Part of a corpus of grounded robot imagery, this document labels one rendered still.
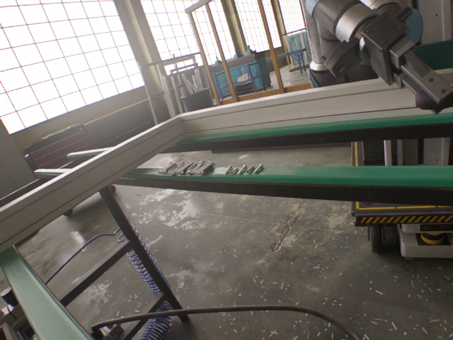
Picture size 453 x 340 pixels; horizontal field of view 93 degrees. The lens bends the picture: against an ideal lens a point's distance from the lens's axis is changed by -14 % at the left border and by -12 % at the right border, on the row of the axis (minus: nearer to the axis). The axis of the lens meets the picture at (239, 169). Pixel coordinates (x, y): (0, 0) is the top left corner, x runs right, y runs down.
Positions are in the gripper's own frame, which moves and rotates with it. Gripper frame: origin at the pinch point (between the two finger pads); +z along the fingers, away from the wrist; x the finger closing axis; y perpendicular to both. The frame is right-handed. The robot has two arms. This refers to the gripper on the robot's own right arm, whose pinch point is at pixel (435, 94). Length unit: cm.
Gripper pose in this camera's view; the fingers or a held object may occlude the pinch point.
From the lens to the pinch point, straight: 46.1
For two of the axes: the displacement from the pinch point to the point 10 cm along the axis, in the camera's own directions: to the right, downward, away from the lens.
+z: 4.2, 8.0, -4.4
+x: 5.9, 1.3, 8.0
